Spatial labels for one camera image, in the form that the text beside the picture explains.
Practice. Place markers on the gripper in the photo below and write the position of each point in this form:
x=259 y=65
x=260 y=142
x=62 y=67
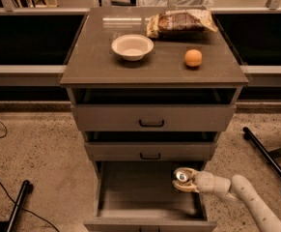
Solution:
x=207 y=181

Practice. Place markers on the silver blue redbull can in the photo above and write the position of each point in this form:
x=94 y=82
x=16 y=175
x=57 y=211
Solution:
x=182 y=176

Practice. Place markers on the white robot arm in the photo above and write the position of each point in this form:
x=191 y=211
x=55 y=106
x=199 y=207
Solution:
x=235 y=191

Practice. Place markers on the open bottom drawer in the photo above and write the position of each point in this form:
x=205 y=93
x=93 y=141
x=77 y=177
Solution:
x=138 y=196

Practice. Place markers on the grey drawer cabinet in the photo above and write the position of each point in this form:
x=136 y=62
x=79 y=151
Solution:
x=150 y=95

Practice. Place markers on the black stand leg right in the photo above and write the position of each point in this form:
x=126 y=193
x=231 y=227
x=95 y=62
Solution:
x=270 y=156

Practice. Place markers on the black stand leg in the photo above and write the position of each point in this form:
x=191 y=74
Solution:
x=25 y=189
x=270 y=156

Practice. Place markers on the orange fruit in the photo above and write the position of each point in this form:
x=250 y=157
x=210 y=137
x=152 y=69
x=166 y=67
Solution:
x=193 y=58

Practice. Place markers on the white paper bowl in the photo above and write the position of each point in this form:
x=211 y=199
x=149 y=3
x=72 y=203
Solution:
x=132 y=47

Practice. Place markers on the black stand leg left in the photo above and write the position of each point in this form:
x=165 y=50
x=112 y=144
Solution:
x=25 y=189

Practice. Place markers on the metal railing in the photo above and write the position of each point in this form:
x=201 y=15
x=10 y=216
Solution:
x=209 y=61

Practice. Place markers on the middle drawer with black handle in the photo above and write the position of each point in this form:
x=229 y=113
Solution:
x=137 y=151

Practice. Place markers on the drawer with black handle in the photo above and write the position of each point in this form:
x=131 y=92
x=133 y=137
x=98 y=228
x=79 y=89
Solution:
x=143 y=117
x=137 y=151

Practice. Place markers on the top drawer with black handle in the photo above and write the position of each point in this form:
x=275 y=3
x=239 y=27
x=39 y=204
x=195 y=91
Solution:
x=143 y=117

